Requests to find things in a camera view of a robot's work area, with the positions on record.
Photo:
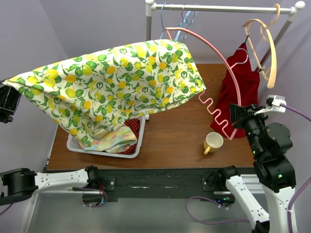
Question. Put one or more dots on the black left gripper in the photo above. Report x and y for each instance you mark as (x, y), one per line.
(9, 98)

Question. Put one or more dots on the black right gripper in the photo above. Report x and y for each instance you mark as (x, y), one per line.
(249, 110)

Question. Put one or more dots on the pink plastic hanger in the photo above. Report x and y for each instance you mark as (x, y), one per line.
(211, 75)

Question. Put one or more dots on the yellow lemon print garment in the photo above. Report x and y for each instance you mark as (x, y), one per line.
(94, 94)

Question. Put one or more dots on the red polka dot skirt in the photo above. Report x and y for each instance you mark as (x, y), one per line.
(134, 125)

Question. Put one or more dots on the light blue plastic hanger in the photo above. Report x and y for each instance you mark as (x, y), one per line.
(187, 21)

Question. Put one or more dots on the pastel floral skirt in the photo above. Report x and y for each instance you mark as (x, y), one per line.
(113, 142)

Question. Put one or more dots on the blue wire hanger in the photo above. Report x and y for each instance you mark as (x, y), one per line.
(161, 20)

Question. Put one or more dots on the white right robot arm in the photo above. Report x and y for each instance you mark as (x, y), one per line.
(276, 174)

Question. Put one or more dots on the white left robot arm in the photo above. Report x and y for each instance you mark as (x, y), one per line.
(21, 184)

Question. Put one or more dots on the plain red garment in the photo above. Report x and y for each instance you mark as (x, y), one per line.
(248, 82)

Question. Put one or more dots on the yellow mug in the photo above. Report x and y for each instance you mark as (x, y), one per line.
(212, 142)

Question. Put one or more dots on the white plastic mesh basket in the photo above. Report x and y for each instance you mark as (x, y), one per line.
(73, 144)

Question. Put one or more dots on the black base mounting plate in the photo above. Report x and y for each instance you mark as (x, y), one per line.
(161, 184)

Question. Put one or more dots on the silver white clothes rack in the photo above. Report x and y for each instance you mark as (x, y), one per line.
(291, 12)

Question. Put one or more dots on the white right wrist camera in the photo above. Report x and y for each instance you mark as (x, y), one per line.
(274, 105)

